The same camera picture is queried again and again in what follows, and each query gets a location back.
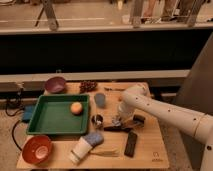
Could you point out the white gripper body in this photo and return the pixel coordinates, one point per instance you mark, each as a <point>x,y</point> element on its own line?
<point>118,121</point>

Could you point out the blue towel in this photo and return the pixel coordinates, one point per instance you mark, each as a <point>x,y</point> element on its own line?
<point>94,138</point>

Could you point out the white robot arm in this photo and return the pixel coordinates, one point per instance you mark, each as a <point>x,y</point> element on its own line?
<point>196,124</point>

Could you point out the small metal cup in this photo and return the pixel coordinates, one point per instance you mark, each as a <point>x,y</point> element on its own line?
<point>97,121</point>

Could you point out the black tape roll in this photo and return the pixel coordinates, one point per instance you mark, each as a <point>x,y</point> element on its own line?
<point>138,119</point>

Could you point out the blue plastic cup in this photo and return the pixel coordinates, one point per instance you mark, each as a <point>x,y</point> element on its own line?
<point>100,100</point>

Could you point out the black remote control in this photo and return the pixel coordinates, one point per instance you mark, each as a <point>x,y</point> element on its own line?
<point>130,144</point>

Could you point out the orange fruit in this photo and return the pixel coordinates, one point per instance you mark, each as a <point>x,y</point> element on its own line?
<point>76,108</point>

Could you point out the white paper cup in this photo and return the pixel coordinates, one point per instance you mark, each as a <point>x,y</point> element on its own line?
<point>79,151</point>

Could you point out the bunch of dark grapes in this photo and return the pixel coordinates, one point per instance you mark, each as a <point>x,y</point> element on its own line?
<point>87,86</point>

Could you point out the green plastic tray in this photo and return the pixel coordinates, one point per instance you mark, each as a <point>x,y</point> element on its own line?
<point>52,115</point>

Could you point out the purple bowl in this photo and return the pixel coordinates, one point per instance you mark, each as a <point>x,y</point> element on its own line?
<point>55,84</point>

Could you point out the red bowl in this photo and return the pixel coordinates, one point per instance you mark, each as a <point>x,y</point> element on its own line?
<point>37,149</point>

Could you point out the blue box on floor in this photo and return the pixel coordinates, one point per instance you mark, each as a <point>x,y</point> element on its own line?
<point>28,111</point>

